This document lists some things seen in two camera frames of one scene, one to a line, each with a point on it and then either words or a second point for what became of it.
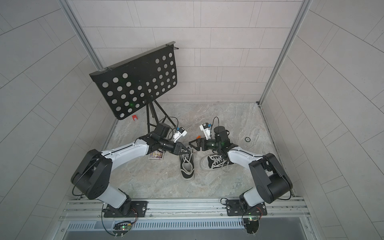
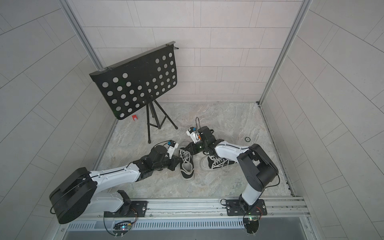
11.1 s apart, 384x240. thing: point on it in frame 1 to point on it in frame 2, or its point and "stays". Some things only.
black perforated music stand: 129,86 stays
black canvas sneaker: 187,163 stays
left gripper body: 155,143 to 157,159
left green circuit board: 125,225 stays
